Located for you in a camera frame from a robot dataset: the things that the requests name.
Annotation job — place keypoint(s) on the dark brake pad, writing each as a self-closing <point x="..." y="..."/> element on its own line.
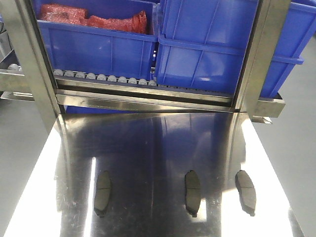
<point x="247" y="193"/>
<point x="102" y="194"/>
<point x="193" y="193"/>

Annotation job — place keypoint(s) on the lower right blue bin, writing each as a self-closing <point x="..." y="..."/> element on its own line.
<point x="198" y="66"/>

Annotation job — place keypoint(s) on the upper stacked blue bin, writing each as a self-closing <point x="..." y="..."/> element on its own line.
<point x="229" y="23"/>

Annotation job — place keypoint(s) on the blue bin with red bags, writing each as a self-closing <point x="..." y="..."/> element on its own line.
<point x="102" y="51"/>

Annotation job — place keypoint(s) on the grey roller track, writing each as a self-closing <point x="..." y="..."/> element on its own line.
<point x="102" y="77"/>

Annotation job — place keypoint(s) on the left red bubble wrap bag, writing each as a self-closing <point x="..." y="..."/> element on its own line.
<point x="59" y="13"/>

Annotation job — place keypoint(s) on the stainless steel rack frame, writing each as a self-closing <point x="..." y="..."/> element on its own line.
<point x="52" y="93"/>

